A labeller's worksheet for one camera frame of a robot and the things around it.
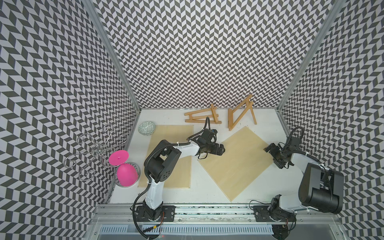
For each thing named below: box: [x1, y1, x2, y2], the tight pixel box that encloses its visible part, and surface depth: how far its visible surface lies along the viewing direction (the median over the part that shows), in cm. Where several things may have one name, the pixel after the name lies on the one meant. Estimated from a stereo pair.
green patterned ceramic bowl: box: [138, 121, 156, 136], surface depth 107 cm
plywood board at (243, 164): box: [198, 126, 275, 202], surface depth 88 cm
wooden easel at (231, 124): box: [228, 94, 257, 131], surface depth 106 cm
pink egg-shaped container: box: [108, 150, 139, 187], surface depth 64 cm
